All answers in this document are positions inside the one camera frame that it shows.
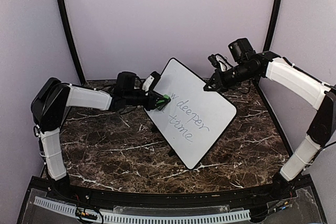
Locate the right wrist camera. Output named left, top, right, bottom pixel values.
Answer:
left=208, top=54, right=233, bottom=72

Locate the black whiteboard stand clip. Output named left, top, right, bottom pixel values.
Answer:
left=168, top=149, right=176, bottom=157

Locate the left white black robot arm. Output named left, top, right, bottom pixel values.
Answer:
left=30, top=71, right=171, bottom=181

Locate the white whiteboard black frame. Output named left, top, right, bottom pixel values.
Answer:
left=147, top=58, right=237, bottom=170

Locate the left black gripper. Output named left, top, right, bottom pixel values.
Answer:
left=125, top=89, right=168, bottom=111

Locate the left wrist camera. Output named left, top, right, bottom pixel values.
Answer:
left=141, top=71, right=161, bottom=92

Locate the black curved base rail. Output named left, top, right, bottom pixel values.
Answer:
left=28, top=175, right=312, bottom=209

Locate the left black frame post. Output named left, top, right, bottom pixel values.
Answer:
left=57, top=0, right=86, bottom=85

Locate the white slotted cable duct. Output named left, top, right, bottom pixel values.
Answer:
left=34, top=196, right=250, bottom=224

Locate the green whiteboard eraser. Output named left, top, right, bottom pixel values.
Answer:
left=156, top=101, right=170, bottom=104

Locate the right black frame post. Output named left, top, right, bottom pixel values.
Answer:
left=263, top=0, right=281, bottom=51

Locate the black frame post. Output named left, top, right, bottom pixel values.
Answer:
left=263, top=0, right=281, bottom=51
left=57, top=0, right=86, bottom=85

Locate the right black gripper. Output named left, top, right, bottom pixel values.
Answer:
left=203, top=62, right=257, bottom=92

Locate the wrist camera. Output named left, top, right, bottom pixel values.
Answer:
left=141, top=71, right=161, bottom=92
left=208, top=54, right=233, bottom=72

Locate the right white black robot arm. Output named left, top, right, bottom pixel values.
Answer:
left=203, top=38, right=335, bottom=200

